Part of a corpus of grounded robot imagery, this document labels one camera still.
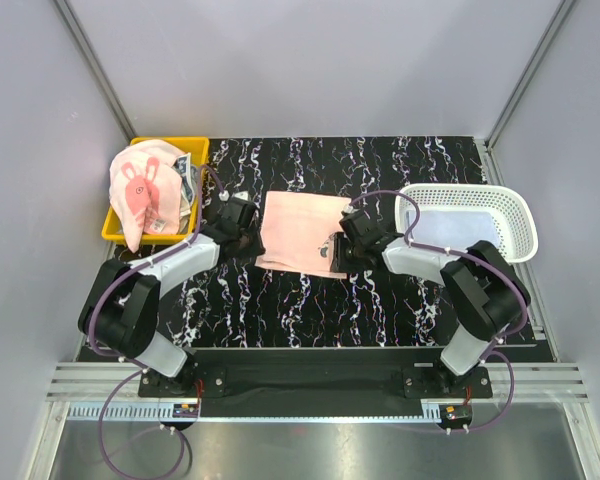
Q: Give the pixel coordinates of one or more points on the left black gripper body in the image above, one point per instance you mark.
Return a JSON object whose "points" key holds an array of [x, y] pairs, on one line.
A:
{"points": [[250, 242]]}

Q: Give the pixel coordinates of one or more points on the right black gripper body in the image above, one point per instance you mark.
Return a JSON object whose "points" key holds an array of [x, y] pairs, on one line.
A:
{"points": [[346, 255]]}

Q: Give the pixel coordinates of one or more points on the pink hedgehog towel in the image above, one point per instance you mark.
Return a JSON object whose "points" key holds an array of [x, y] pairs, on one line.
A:
{"points": [[298, 231]]}

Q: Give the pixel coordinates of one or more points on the light blue towel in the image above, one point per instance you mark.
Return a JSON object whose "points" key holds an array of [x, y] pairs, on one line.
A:
{"points": [[455, 229]]}

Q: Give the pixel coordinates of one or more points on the pink rabbit towel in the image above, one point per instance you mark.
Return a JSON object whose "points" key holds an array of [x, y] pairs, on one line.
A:
{"points": [[145, 190]]}

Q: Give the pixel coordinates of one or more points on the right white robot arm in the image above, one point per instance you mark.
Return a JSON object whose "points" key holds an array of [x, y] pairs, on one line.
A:
{"points": [[489, 300]]}

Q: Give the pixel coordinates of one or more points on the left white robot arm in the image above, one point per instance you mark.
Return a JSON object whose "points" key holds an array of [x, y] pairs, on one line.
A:
{"points": [[122, 307]]}

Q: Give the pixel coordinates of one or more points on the blue patterned towel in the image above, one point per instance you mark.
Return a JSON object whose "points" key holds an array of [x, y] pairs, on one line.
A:
{"points": [[188, 173]]}

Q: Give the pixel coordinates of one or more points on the yellow plastic bin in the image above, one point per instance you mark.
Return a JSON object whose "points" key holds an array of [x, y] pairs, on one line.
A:
{"points": [[199, 149]]}

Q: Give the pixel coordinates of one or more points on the white perforated plastic basket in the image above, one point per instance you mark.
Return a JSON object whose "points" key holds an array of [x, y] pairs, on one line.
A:
{"points": [[514, 222]]}

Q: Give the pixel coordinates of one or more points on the left controller board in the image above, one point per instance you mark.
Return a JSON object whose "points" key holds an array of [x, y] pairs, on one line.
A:
{"points": [[186, 410]]}

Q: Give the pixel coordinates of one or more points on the controller board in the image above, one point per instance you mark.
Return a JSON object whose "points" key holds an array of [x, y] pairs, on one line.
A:
{"points": [[186, 410], [457, 413]]}

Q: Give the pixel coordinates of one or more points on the right controller board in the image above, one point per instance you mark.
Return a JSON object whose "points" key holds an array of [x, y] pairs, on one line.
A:
{"points": [[457, 413]]}

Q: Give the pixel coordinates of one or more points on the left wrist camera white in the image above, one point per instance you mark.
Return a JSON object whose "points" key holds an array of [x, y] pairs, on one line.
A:
{"points": [[225, 196]]}

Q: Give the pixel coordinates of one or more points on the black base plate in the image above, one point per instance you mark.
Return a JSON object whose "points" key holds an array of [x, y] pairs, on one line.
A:
{"points": [[359, 384]]}

